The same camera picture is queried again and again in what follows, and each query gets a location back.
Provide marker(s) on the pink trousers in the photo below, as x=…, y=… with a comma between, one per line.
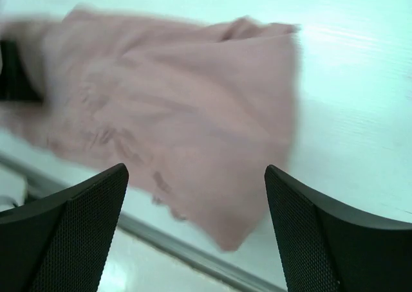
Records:
x=196, y=112

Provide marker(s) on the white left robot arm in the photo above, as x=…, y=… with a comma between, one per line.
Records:
x=12, y=184

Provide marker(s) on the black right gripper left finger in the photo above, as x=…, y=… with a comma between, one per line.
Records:
x=61, y=242

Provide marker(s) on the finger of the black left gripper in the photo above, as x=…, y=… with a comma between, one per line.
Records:
x=15, y=84

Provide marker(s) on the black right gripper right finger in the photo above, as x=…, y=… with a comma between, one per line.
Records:
x=327, y=245

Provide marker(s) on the aluminium table edge rail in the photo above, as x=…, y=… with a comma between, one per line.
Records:
x=255, y=266

